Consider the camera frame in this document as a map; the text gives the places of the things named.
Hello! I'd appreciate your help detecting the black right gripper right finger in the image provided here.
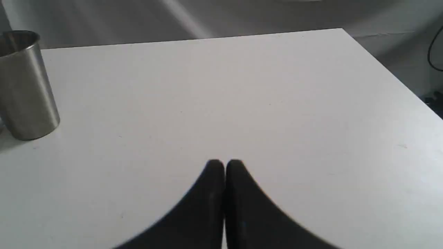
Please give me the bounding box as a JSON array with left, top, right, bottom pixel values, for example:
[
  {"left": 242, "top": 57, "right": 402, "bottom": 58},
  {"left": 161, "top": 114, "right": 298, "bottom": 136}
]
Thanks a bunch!
[{"left": 225, "top": 159, "right": 334, "bottom": 249}]

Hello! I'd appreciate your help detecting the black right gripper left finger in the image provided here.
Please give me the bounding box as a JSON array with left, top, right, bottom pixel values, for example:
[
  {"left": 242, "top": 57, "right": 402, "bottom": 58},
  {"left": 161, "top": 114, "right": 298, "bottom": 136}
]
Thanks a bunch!
[{"left": 119, "top": 159, "right": 225, "bottom": 249}]

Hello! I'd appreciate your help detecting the black cable in background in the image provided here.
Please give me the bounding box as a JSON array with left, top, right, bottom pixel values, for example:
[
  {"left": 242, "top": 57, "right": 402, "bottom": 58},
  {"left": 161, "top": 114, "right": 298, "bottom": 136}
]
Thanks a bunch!
[{"left": 427, "top": 26, "right": 443, "bottom": 72}]

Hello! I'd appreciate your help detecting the stainless steel cup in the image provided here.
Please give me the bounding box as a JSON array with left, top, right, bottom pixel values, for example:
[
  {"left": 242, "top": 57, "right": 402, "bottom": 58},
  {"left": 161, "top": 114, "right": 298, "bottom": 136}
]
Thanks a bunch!
[{"left": 0, "top": 30, "right": 60, "bottom": 141}]

